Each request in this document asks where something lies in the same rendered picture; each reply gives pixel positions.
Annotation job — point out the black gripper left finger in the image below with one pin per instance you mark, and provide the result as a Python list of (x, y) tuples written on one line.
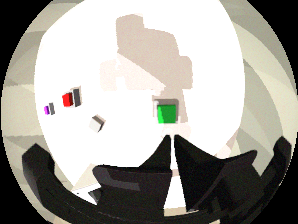
[(151, 177)]

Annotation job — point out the red button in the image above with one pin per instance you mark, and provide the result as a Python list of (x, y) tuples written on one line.
[(71, 99)]

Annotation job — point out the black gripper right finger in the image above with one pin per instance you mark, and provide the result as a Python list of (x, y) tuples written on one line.
[(200, 172)]

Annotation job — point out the green button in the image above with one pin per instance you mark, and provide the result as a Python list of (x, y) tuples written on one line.
[(166, 111)]

